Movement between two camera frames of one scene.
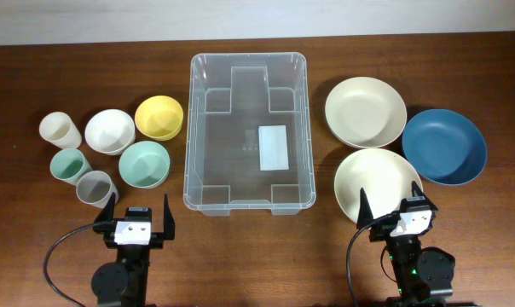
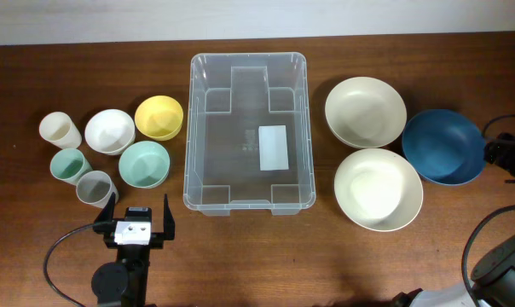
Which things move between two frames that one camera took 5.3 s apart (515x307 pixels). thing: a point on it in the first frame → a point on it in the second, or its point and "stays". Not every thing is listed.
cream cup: [59, 128] stays
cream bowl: [365, 112] stays
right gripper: [366, 215] → [514, 147]
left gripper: [157, 240] stays
